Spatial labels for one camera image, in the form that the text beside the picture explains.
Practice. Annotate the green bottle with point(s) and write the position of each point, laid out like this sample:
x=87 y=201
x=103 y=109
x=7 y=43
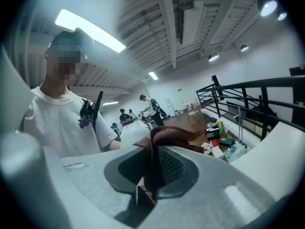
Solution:
x=222 y=129

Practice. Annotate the teal plastic bag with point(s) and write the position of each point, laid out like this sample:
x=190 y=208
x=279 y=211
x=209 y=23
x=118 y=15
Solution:
x=234 y=153

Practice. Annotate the person's head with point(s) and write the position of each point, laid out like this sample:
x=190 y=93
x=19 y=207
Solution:
x=62 y=80

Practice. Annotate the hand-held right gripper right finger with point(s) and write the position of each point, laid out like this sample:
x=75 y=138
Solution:
x=214 y=187

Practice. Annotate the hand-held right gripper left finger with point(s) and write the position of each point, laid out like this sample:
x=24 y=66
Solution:
x=90 y=187

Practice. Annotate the black metal railing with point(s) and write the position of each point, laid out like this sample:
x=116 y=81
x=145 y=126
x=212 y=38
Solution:
x=264 y=113

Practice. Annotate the white plastic bag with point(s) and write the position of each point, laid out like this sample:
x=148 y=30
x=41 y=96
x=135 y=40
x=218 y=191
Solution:
x=246 y=150

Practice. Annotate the black monitor with timer screen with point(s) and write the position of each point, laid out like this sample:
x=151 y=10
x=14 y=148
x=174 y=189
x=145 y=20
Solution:
x=98 y=108

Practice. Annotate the black box with white print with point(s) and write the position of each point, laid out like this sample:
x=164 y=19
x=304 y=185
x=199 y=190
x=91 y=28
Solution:
x=212 y=134

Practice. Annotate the narrow black post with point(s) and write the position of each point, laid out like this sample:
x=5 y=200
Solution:
x=217 y=85

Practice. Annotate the rectangular ceiling light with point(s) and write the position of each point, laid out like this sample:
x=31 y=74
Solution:
x=90 y=30
x=152 y=75

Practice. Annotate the white table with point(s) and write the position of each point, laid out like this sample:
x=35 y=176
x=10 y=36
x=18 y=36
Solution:
x=274 y=151

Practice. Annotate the large black panel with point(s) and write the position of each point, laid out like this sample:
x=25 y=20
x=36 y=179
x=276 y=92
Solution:
x=297 y=71

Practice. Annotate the red box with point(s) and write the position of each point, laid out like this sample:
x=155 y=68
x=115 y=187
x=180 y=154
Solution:
x=214 y=143

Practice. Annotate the dark teal box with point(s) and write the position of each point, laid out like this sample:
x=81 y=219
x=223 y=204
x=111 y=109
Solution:
x=226 y=142

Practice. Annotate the person's white t-shirt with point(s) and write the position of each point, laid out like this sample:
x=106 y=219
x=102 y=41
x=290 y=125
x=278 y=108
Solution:
x=59 y=128

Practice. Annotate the person's left forearm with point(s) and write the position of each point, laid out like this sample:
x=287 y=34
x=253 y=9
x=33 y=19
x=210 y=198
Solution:
x=112 y=145

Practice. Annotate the brown cloth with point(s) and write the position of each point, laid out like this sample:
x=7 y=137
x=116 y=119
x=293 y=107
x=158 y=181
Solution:
x=155 y=166

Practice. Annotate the yellow flowers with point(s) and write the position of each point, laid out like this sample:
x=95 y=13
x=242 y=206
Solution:
x=218 y=122

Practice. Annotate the pendant lamp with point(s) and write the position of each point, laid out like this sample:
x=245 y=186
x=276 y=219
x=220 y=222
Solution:
x=268 y=6
x=282 y=16
x=244 y=48
x=213 y=57

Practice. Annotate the white ceiling air conditioner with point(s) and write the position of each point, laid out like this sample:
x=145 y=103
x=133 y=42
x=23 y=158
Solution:
x=194 y=20

